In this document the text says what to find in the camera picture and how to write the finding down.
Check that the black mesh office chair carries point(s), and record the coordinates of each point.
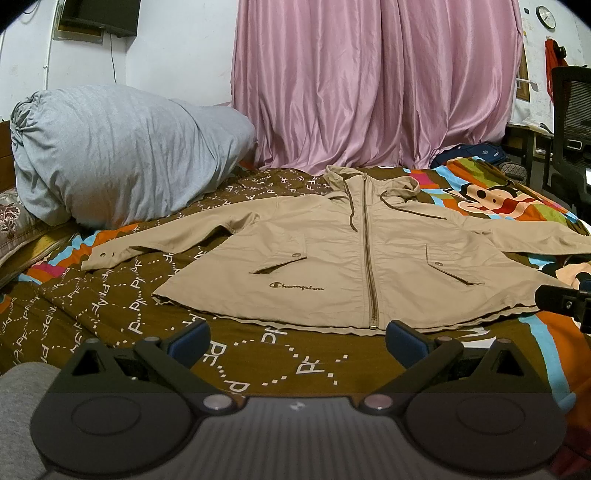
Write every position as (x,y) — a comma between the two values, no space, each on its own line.
(567,162)

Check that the floral patterned pillow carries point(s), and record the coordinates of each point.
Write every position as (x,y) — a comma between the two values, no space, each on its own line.
(18,226)

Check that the black wall television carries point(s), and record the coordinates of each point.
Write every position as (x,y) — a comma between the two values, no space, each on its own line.
(118,17)

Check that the grey trousers leg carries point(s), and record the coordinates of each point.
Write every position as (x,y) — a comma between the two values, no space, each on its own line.
(22,388)

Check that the dark blue bag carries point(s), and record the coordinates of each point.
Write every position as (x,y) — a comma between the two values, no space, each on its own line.
(487,152)

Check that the round wall clock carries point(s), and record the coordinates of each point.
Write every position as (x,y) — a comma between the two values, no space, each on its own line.
(546,18)

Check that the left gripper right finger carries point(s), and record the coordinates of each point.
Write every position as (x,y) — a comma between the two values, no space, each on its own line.
(445,365)

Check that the pink satin curtain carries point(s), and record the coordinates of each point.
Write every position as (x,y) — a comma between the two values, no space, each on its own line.
(373,83)

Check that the grey bundled duvet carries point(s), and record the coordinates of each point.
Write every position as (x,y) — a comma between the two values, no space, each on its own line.
(110,155)

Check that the beige Champion hooded jacket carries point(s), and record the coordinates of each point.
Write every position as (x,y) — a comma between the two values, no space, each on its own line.
(357,258)

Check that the dark wooden desk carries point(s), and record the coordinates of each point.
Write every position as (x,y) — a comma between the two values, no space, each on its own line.
(527,142)

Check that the brown cartoon monkey bedsheet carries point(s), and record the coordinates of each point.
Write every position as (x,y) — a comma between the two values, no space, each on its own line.
(54,306)

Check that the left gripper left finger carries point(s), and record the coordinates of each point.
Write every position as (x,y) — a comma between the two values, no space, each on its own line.
(151,365)

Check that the red hanging cloth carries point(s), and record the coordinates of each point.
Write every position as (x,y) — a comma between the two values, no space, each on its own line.
(555,57)

